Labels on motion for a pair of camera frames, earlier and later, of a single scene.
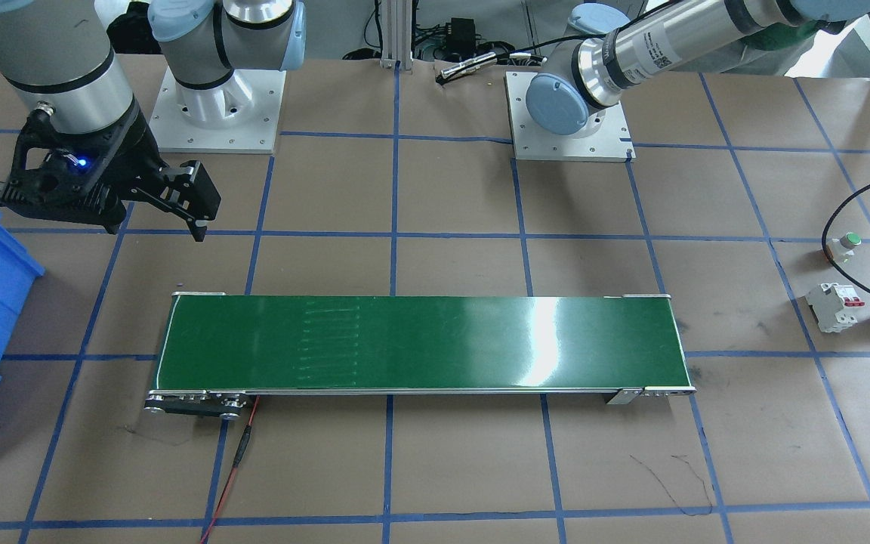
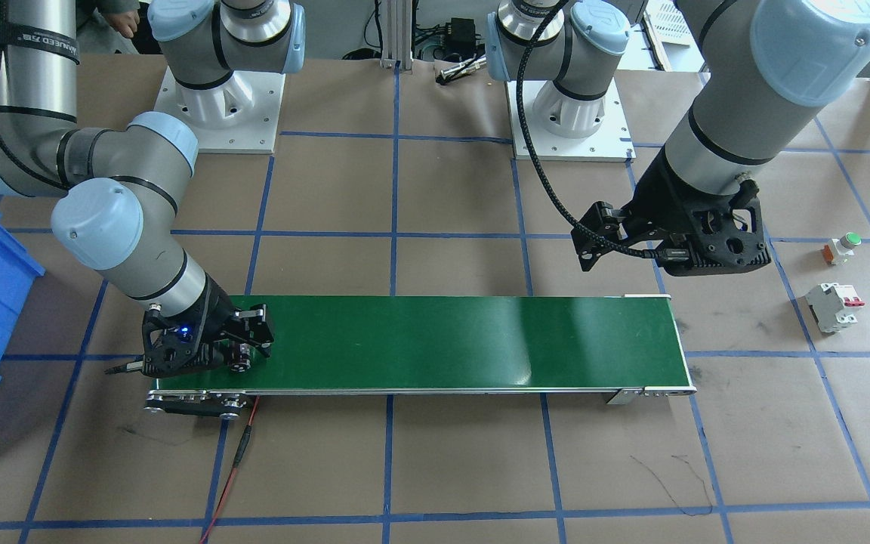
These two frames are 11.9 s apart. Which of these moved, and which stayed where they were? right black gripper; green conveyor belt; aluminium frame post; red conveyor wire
Moved: right black gripper
Stayed: green conveyor belt; red conveyor wire; aluminium frame post
